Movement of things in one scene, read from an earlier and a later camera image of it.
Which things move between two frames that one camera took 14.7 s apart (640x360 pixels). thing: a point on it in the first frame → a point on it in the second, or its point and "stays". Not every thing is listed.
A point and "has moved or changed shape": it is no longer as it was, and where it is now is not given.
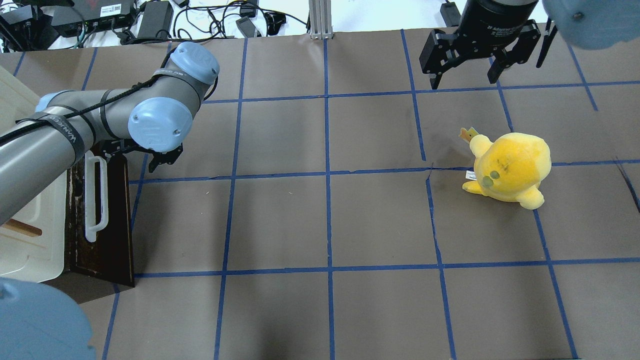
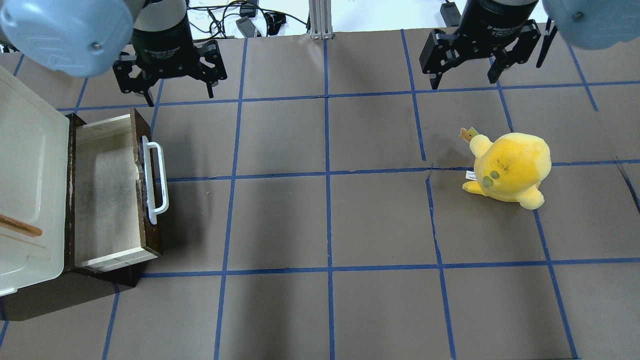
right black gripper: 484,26 stays
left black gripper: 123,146 → 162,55
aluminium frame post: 320,20 stays
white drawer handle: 91,227 → 152,213
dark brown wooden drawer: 110,256 has moved or changed shape
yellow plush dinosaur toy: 511,168 stays
